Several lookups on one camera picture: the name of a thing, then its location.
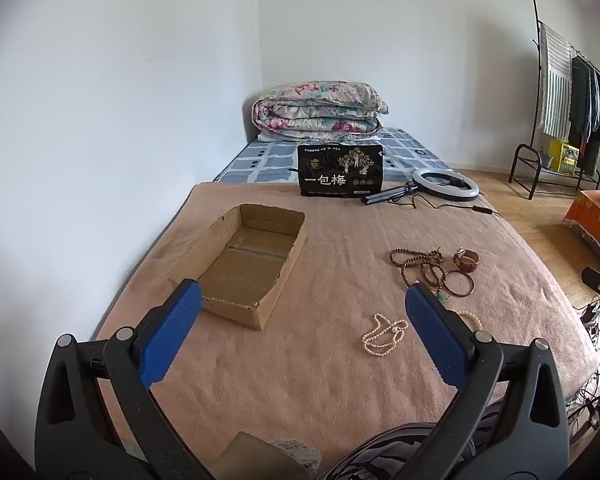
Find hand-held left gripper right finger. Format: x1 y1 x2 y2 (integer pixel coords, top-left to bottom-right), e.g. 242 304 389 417
405 282 571 480

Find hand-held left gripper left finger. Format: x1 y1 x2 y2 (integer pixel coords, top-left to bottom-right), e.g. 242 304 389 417
35 278 216 480

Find cream bead bracelet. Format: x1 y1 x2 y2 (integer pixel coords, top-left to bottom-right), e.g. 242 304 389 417
455 310 483 332

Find blue clear bangle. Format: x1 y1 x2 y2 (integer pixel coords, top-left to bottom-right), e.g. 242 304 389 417
442 270 476 297

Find brown wooden bead necklace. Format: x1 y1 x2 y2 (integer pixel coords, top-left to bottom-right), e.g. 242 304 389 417
390 247 446 293

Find cardboard box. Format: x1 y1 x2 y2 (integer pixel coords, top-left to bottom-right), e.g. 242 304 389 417
169 203 307 331

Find orange patterned cloth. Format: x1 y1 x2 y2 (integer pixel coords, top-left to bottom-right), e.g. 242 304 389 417
562 190 600 261

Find tan blanket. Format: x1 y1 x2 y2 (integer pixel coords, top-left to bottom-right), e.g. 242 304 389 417
95 180 600 480

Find yellow crate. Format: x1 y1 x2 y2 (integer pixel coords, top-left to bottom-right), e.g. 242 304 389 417
550 139 580 175

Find striped clothing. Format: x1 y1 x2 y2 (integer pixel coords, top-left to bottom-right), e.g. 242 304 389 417
325 405 501 480

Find brown cardboard piece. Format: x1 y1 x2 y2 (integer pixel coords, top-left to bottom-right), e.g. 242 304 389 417
215 432 281 480

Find black folded tripod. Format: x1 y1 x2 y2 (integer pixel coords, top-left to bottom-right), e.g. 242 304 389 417
361 182 421 206

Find dark hanging clothes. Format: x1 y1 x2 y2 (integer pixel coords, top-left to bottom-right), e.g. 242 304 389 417
569 55 600 176

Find cream knitted cloth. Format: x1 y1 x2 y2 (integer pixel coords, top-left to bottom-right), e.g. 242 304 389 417
267 438 323 476

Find black snack bag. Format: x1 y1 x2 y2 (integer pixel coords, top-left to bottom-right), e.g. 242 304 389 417
297 143 384 199

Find blue checked bed sheet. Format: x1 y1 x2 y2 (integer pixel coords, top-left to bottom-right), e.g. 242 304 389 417
212 127 451 184

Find striped hanging towel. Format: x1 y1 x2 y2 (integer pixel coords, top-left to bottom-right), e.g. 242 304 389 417
537 22 573 136

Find folded floral quilt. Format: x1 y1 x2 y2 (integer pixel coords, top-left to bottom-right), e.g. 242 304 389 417
251 80 390 142

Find black metal clothes rack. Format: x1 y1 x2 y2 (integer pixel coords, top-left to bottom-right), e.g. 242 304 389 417
509 0 600 201

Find tangle of black cables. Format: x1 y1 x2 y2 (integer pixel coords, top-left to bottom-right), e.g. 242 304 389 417
570 300 600 436

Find white pearl necklace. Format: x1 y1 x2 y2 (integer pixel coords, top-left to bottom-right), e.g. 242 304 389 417
362 313 409 358

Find black ring light cable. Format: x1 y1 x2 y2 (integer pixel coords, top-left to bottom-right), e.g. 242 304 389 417
410 195 503 217

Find white ring light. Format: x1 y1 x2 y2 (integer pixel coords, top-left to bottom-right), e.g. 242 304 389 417
411 168 480 204

